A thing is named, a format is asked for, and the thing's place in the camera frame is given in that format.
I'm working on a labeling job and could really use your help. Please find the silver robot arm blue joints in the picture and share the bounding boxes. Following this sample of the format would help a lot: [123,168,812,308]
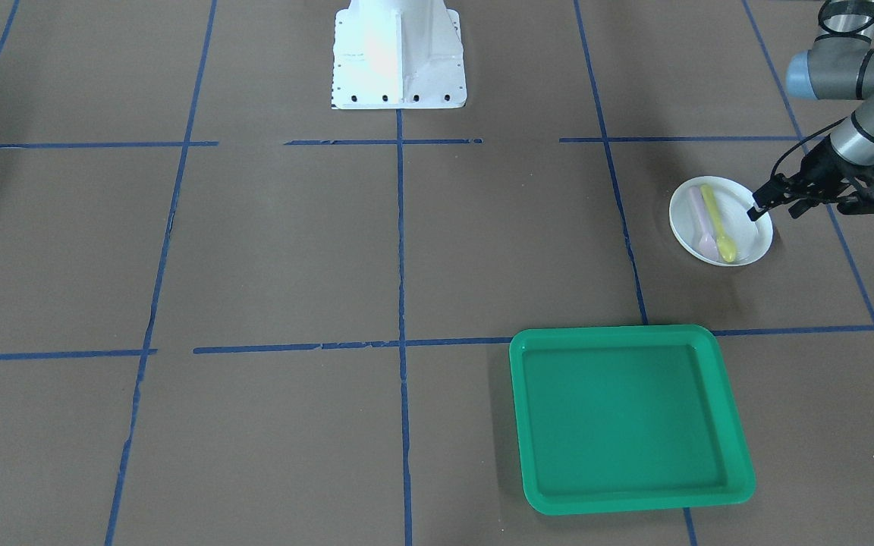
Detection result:
[786,1,874,166]

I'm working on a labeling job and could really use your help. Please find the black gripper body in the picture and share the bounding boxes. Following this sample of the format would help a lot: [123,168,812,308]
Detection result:
[775,138,860,202]

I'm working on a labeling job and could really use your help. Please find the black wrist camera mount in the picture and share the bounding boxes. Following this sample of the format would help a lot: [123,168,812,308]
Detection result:
[788,165,874,218]

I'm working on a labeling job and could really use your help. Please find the pink plastic spoon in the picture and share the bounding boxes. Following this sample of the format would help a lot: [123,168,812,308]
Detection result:
[687,186,721,262]

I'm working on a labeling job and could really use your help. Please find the green plastic tray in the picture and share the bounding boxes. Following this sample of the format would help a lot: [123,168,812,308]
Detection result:
[509,325,756,517]

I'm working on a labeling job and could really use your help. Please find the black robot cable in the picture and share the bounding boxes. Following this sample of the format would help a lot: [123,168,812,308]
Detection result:
[771,118,847,183]

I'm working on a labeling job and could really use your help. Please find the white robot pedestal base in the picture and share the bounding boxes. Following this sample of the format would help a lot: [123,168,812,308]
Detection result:
[330,1,468,110]

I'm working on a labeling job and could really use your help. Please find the yellow plastic spoon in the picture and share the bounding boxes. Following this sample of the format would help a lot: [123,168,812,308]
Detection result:
[700,184,738,264]

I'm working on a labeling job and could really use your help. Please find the white round plate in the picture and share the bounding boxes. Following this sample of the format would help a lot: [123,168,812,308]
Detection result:
[668,176,775,268]

